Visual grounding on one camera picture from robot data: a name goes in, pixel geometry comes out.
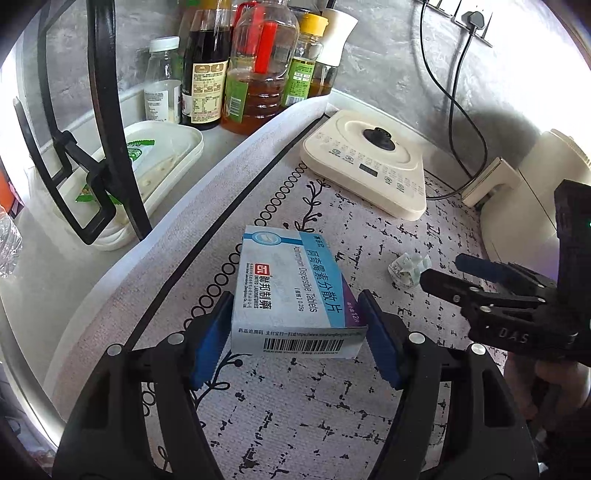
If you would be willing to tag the dark soy sauce bottle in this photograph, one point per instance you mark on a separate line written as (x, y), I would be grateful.
(205, 83)

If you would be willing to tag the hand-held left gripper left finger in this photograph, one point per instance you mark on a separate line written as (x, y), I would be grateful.
(210, 341)

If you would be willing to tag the clear plastic water bottle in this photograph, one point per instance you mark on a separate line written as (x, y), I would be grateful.
(9, 240)

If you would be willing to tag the patterned white table mat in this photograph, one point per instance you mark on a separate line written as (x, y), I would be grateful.
(300, 415)

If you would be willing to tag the black plug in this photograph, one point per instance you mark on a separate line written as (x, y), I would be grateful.
(473, 21)

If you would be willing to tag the white cap clear bottle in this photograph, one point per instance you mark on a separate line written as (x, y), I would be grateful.
(161, 92)

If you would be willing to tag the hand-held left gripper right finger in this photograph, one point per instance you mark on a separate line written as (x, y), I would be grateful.
(383, 341)

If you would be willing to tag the white plastic tray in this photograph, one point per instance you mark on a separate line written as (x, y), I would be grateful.
(171, 147)

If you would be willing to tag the blue white medicine box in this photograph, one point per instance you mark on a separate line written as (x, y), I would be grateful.
(286, 286)

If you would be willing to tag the cream kettle base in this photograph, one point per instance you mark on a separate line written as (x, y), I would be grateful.
(369, 157)

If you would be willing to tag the yellow cap bottle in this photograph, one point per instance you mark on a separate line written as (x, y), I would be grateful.
(300, 69)

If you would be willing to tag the person's right hand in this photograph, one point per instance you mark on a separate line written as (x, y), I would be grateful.
(547, 385)

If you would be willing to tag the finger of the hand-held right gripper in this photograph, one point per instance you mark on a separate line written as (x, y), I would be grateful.
(480, 293)
(480, 267)

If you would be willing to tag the orange black object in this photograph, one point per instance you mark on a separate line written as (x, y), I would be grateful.
(8, 189)

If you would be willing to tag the white wrapper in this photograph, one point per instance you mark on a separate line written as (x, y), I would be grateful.
(406, 272)

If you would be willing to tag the white rice cooker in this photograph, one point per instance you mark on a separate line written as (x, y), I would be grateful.
(517, 221)

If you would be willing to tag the black metal spice rack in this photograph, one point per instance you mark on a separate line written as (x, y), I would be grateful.
(115, 138)

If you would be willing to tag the green white packet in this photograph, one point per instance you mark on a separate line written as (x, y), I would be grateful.
(138, 154)

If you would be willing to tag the white spout oil bottle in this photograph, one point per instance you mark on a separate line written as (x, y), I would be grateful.
(334, 41)

